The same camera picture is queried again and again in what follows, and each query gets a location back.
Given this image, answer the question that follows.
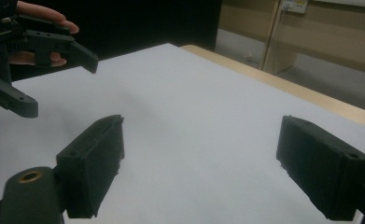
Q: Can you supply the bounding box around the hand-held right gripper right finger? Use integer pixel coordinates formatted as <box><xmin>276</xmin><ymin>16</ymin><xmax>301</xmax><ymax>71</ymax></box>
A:
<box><xmin>275</xmin><ymin>115</ymin><xmax>365</xmax><ymax>222</ymax></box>

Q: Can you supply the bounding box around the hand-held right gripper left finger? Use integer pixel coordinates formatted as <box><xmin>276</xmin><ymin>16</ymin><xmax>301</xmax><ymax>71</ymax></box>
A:
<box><xmin>55</xmin><ymin>114</ymin><xmax>126</xmax><ymax>219</ymax></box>

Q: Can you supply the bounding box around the black curtain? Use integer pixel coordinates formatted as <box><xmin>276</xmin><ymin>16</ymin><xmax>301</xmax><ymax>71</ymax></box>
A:
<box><xmin>8</xmin><ymin>0</ymin><xmax>223</xmax><ymax>82</ymax></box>

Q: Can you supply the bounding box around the white paper sheet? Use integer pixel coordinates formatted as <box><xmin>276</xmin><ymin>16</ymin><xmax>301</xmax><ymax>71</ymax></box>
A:
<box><xmin>0</xmin><ymin>42</ymin><xmax>365</xmax><ymax>224</ymax></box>

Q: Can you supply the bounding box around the white cable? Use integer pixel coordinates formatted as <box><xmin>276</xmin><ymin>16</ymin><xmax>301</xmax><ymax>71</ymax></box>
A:
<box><xmin>260</xmin><ymin>6</ymin><xmax>287</xmax><ymax>73</ymax></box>

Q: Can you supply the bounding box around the white wall socket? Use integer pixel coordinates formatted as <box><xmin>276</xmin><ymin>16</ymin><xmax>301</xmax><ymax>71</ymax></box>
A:
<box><xmin>279</xmin><ymin>0</ymin><xmax>309</xmax><ymax>15</ymax></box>

